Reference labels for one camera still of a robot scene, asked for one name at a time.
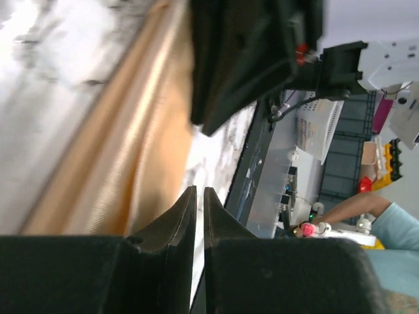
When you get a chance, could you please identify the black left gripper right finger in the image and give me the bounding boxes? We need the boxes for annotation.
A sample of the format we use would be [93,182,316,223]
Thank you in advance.
[204,187,257,242]

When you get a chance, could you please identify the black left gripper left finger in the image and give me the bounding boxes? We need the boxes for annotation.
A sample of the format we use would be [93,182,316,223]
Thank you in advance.
[127,186,197,313]

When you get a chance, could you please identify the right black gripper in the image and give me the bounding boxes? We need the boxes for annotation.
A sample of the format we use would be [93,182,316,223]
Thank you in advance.
[191,1,325,136]

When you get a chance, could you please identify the peach cloth napkin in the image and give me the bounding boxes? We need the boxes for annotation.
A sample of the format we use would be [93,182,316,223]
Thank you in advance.
[20,1,194,235]

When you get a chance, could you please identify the person's forearm in background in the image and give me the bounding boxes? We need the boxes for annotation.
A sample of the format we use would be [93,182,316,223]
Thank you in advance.
[314,192,418,252]

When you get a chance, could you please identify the white handheld device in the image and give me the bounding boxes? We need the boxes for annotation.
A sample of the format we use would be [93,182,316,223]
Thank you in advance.
[294,218,376,247]

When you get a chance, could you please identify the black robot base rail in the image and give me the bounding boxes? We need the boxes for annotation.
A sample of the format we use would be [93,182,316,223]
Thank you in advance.
[225,100,297,237]

